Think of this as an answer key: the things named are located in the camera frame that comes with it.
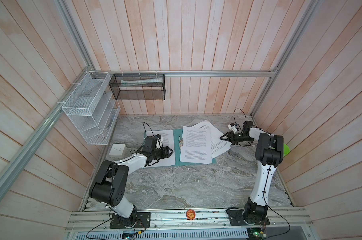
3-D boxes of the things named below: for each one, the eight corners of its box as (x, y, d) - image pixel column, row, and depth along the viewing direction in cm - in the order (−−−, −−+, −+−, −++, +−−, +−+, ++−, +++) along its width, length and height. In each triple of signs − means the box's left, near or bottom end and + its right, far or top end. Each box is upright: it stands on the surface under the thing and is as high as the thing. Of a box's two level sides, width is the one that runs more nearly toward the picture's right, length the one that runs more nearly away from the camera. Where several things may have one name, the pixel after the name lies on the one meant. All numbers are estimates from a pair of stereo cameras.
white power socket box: (111, 157, 99) (108, 154, 95) (114, 146, 104) (112, 143, 100) (124, 157, 99) (122, 154, 95) (127, 146, 104) (125, 143, 100)
